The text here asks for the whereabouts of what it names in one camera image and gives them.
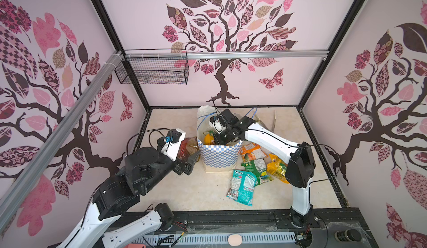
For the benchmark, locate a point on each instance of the aluminium rail left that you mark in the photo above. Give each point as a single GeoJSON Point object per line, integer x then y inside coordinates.
{"type": "Point", "coordinates": [19, 190]}

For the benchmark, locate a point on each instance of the metal kitchen tongs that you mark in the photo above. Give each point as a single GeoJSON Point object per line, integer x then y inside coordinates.
{"type": "Point", "coordinates": [260, 121]}

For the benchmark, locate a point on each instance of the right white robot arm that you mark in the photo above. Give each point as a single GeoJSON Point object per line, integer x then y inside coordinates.
{"type": "Point", "coordinates": [298, 157]}

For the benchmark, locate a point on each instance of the teal snack bag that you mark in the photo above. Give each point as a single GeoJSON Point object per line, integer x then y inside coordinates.
{"type": "Point", "coordinates": [242, 187]}

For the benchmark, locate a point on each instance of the white vented cable duct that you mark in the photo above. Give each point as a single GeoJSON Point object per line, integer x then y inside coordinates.
{"type": "Point", "coordinates": [194, 240]}

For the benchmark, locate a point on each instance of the orange snack bag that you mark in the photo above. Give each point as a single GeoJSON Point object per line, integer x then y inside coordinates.
{"type": "Point", "coordinates": [252, 152]}

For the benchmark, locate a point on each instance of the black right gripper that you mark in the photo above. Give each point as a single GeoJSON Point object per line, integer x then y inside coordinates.
{"type": "Point", "coordinates": [225, 136]}

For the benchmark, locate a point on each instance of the green snack bag white label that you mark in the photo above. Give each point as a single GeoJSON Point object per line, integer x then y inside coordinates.
{"type": "Point", "coordinates": [259, 169]}

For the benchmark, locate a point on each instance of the yellow mango gummy bag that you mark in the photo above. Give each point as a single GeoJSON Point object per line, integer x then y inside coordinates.
{"type": "Point", "coordinates": [208, 138]}

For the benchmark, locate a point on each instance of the aluminium rail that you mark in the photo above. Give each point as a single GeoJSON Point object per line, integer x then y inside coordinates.
{"type": "Point", "coordinates": [230, 55]}
{"type": "Point", "coordinates": [19, 190]}

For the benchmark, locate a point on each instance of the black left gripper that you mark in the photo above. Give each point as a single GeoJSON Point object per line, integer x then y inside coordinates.
{"type": "Point", "coordinates": [179, 166]}

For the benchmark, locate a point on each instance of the black wire basket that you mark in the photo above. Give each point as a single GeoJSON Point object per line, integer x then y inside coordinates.
{"type": "Point", "coordinates": [160, 66]}

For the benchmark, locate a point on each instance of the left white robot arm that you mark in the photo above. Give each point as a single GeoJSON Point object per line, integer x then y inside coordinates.
{"type": "Point", "coordinates": [110, 201]}

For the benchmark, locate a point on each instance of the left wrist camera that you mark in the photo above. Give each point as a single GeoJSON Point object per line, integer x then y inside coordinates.
{"type": "Point", "coordinates": [172, 143]}

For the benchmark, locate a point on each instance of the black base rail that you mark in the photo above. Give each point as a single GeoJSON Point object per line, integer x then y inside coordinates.
{"type": "Point", "coordinates": [280, 219]}

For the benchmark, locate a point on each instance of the aluminium rail back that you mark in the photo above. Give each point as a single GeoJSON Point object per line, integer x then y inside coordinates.
{"type": "Point", "coordinates": [230, 55]}

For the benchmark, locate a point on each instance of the yellow snack bag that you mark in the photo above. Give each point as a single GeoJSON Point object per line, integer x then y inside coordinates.
{"type": "Point", "coordinates": [277, 168]}

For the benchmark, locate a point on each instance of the beige oval sticker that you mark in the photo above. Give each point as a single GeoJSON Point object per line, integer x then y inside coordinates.
{"type": "Point", "coordinates": [235, 240]}

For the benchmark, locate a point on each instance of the blue checkered paper bag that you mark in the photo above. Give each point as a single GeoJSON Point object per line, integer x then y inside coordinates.
{"type": "Point", "coordinates": [215, 158]}

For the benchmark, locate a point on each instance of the black round knob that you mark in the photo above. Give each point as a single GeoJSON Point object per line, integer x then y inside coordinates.
{"type": "Point", "coordinates": [349, 235]}

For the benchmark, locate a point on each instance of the red object bottom edge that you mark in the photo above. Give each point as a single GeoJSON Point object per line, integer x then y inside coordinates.
{"type": "Point", "coordinates": [135, 246]}

